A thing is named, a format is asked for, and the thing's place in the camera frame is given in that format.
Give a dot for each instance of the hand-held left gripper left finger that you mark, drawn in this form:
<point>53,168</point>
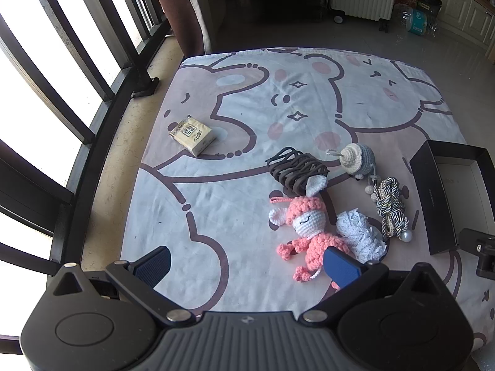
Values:
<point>154,267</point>

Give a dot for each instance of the grey crochet toy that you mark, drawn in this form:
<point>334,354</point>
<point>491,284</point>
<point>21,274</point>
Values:
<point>359,158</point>

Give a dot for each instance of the printed cartoon bear blanket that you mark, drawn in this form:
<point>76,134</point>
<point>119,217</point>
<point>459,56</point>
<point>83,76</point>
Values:
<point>232,201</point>

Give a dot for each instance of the beige tissue pack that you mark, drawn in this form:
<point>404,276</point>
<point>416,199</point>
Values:
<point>191,135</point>

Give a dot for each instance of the pink crochet bunny doll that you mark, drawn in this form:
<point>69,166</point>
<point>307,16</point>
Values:
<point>309,222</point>

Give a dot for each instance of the white crochet lace piece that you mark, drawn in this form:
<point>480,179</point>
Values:
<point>359,235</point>

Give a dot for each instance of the black window railing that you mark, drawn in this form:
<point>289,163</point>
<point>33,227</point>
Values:
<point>58,19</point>

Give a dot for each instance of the black cardboard box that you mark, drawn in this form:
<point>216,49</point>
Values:
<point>433,201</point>

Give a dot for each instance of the window curtain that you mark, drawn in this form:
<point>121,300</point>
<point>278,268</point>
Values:
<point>181,7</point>

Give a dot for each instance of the pack of plastic bottles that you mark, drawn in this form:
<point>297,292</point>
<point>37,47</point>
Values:
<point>415,21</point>

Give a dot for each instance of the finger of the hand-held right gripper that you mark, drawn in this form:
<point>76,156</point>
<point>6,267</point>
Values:
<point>485,255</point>

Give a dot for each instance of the dark brown band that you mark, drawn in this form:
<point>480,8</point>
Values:
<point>294,170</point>

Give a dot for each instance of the cream cabinets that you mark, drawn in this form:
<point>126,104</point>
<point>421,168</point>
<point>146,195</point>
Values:
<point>464,4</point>

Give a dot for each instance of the black bin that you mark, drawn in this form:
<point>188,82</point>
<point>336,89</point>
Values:
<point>429,5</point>

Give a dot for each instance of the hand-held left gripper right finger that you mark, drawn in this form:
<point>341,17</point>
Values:
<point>342,268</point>

